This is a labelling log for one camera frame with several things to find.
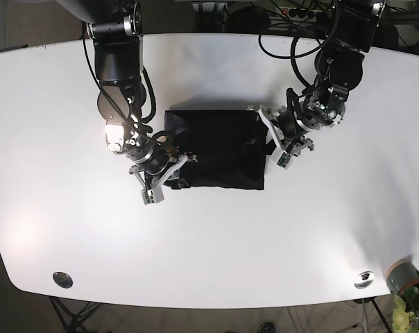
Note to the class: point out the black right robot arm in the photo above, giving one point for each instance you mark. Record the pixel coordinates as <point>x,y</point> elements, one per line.
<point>126,98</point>

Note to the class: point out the right silver table grommet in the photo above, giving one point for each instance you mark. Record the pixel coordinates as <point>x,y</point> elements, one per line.
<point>364,280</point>

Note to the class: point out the silver table grommet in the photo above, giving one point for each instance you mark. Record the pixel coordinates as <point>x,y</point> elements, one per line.
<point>364,280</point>
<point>62,279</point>

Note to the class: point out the black folding table legs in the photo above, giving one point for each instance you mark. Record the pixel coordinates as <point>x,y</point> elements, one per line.
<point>74,322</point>

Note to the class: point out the left silver table grommet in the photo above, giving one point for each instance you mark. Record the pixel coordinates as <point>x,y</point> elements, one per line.
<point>62,279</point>

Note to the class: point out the green potted plant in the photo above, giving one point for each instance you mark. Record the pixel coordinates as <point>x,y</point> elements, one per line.
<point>405,315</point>

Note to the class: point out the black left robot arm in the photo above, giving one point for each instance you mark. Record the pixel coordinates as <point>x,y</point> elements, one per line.
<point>339,69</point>

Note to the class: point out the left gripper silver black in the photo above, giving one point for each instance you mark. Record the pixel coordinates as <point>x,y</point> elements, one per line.
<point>288,138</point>

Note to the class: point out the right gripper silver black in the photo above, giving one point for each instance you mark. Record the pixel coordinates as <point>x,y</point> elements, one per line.
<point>154,167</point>

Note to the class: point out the grey plant pot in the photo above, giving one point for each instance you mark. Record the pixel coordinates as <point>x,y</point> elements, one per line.
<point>400,276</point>

